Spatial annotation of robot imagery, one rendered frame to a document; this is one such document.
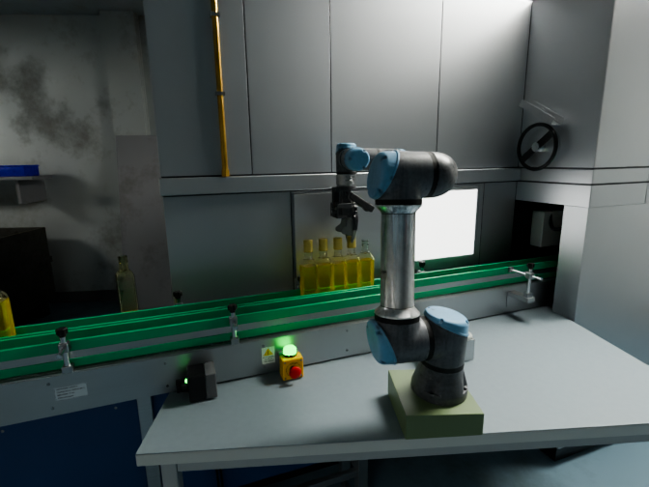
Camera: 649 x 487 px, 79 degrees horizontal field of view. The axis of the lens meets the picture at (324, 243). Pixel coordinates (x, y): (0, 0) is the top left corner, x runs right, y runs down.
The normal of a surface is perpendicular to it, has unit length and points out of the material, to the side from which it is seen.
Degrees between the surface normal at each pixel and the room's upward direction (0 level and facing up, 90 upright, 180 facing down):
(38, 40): 90
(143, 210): 81
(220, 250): 90
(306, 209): 90
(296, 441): 0
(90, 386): 90
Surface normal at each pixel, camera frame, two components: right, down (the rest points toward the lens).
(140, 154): 0.07, 0.06
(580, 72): -0.94, 0.09
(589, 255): 0.35, 0.19
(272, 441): -0.01, -0.98
